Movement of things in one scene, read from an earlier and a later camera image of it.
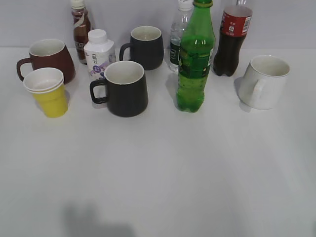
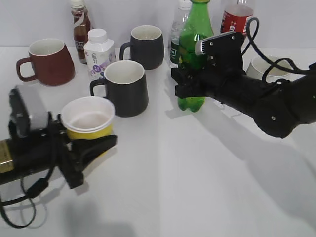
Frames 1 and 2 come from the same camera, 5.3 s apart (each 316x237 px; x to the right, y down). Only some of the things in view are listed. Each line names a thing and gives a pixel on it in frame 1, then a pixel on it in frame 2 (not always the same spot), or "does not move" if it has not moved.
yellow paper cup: (47, 86) to (88, 117)
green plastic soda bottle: (197, 51) does not move
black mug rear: (146, 47) does not move
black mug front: (127, 92) does not move
